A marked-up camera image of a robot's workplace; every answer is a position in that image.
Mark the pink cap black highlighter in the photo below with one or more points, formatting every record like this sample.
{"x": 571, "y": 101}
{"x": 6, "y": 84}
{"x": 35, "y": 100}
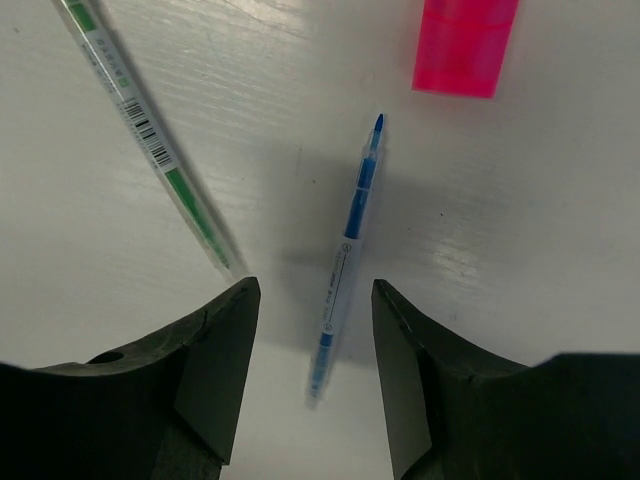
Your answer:
{"x": 462, "y": 45}

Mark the green thin highlighter pen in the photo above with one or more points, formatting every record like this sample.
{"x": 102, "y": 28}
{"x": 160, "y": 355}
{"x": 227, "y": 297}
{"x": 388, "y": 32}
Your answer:
{"x": 117, "y": 74}

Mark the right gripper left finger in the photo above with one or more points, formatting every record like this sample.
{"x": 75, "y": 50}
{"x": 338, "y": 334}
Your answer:
{"x": 165, "y": 406}

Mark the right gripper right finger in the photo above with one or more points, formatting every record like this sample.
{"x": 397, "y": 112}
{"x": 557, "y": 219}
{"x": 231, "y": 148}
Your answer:
{"x": 456, "y": 411}

